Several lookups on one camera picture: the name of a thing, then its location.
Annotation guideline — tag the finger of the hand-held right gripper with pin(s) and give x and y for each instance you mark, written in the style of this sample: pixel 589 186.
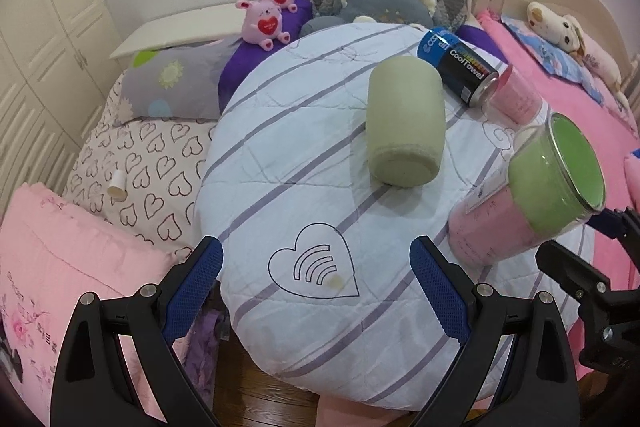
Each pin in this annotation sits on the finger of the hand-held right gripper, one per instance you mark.
pixel 570 271
pixel 612 221

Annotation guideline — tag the clear cup with green towel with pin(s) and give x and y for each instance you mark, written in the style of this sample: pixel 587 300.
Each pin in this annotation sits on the clear cup with green towel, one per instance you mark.
pixel 542 189

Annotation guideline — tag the white wardrobe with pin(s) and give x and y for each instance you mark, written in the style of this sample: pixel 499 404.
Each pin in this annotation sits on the white wardrobe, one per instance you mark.
pixel 45 57

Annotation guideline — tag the lilac fuzzy cloth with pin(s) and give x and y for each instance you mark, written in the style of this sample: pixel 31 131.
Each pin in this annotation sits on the lilac fuzzy cloth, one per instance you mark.
pixel 205 342

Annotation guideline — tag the blue floral pillow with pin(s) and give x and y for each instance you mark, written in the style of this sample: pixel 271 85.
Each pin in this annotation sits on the blue floral pillow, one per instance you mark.
pixel 545 52

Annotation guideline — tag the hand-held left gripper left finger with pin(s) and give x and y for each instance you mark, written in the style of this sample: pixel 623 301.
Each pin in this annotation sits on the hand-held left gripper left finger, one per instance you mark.
pixel 194 288

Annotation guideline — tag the blue and black canister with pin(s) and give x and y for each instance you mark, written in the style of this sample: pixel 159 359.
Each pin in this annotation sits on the blue and black canister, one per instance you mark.
pixel 457 62

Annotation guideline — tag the pink bed sheet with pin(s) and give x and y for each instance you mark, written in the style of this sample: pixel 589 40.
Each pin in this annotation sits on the pink bed sheet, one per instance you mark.
pixel 607 127

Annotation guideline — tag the cream plush dog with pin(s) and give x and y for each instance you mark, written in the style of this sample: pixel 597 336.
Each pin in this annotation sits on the cream plush dog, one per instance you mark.
pixel 552 26

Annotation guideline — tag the purple cloth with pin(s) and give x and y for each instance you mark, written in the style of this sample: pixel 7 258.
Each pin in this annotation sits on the purple cloth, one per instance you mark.
pixel 240 62

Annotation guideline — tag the pink embroidered quilt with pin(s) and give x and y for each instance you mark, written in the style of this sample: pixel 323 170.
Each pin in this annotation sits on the pink embroidered quilt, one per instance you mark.
pixel 65 277

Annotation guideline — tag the green towel roll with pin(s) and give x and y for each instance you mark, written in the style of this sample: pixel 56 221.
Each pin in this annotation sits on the green towel roll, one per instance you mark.
pixel 405 122

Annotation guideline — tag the white striped quilted cover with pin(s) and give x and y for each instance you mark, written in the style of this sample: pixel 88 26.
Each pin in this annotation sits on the white striped quilted cover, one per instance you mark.
pixel 300 147

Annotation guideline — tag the grey bear plush cushion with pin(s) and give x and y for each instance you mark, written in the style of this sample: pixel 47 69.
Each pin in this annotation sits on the grey bear plush cushion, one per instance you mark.
pixel 380 4

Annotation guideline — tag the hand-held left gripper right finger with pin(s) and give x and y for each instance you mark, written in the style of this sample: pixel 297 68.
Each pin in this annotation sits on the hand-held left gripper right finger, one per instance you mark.
pixel 440 292

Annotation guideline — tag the grey flower print pillow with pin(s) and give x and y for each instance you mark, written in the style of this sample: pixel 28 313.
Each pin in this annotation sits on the grey flower print pillow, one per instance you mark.
pixel 170 79

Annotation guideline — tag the clear cup with pink towel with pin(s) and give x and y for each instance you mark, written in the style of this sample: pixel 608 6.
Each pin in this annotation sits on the clear cup with pink towel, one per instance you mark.
pixel 515 99

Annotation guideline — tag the white board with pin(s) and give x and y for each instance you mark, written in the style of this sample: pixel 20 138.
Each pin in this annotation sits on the white board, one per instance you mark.
pixel 175 27

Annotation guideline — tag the heart print sheet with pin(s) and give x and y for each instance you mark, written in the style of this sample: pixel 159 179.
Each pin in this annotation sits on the heart print sheet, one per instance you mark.
pixel 145 172

